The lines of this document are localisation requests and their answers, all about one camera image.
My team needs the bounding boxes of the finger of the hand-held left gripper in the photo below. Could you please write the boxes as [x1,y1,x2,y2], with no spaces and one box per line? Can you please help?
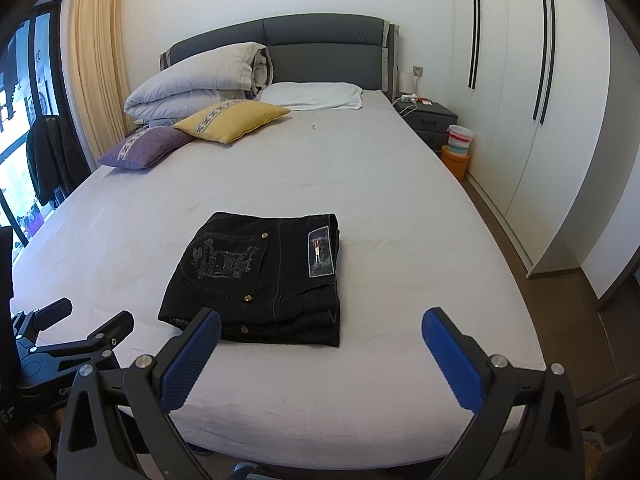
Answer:
[10,297,74,335]
[30,310,135,362]

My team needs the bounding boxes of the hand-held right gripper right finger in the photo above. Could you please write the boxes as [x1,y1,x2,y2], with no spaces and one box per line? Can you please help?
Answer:
[421,306,586,480]

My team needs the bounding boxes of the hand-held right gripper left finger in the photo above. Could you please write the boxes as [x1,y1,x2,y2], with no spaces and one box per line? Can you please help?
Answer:
[56,307,223,480]

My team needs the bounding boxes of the black pants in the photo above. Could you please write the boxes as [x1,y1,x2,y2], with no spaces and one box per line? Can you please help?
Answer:
[157,211,342,348]

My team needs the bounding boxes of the person's left hand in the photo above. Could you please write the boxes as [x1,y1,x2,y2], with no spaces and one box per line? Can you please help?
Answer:
[7,407,68,463]

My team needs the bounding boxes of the black hanging jacket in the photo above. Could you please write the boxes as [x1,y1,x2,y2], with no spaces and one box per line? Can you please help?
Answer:
[25,116,92,208]

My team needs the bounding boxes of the bed with white sheet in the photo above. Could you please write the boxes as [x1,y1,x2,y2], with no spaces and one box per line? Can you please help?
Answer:
[10,89,546,463]

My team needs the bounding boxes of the purple cushion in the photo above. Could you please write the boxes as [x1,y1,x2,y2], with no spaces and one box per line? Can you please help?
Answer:
[97,126,195,168]

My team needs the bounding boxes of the orange box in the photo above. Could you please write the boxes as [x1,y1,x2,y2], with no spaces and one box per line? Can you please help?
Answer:
[440,145,472,183]

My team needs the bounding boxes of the window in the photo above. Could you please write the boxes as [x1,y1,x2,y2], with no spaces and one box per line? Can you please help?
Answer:
[0,0,65,261]

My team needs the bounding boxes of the white striped bucket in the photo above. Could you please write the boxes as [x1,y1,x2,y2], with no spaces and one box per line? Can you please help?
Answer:
[446,124,474,157]

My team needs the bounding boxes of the beige curtain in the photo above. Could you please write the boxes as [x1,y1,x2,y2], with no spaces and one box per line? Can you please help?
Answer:
[70,0,129,173]

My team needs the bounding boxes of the yellow cushion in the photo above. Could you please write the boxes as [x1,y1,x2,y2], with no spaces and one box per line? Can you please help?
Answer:
[173,100,291,146]

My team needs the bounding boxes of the dark grey nightstand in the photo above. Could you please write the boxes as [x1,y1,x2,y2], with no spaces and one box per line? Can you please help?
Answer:
[392,99,459,153]

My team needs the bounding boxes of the folded grey duvet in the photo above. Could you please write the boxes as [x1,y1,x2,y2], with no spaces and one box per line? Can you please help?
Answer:
[123,41,275,125]

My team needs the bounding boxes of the white wardrobe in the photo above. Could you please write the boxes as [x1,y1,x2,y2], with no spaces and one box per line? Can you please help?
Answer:
[450,0,640,278]

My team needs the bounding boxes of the white pillow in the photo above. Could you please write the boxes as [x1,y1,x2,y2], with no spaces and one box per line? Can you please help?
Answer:
[259,81,363,111]

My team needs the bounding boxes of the grey padded headboard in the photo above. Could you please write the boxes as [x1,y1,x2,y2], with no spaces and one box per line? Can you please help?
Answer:
[159,13,402,93]

